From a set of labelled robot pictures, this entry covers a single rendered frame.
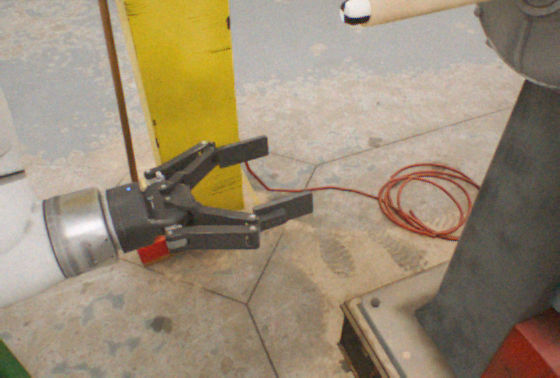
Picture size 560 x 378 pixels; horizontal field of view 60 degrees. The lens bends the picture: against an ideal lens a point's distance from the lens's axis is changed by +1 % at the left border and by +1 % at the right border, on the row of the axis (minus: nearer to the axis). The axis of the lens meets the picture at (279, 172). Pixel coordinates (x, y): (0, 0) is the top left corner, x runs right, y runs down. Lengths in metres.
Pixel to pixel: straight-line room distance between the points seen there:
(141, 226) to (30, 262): 0.11
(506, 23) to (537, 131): 0.26
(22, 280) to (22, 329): 1.29
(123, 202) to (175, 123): 1.01
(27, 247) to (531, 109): 0.72
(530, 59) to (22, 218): 0.56
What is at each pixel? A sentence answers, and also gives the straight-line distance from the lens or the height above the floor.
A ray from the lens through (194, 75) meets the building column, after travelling 1.47.
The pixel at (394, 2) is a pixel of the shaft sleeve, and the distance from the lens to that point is 0.46.
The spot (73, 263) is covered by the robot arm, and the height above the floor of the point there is 1.03.
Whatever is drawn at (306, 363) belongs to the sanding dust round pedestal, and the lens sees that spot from 1.59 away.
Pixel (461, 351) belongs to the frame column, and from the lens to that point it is 1.27.
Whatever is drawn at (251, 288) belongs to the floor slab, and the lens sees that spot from 1.72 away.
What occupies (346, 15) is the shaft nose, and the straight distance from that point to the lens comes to 0.45.
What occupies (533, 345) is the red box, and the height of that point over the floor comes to 0.62.
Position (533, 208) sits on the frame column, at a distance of 0.91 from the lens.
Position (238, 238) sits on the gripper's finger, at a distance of 0.51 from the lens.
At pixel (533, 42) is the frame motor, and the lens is 0.62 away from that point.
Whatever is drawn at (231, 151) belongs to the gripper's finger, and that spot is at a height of 1.02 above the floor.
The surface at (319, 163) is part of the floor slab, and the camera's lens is 2.13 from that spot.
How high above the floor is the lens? 1.44
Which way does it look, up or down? 44 degrees down
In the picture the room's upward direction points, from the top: straight up
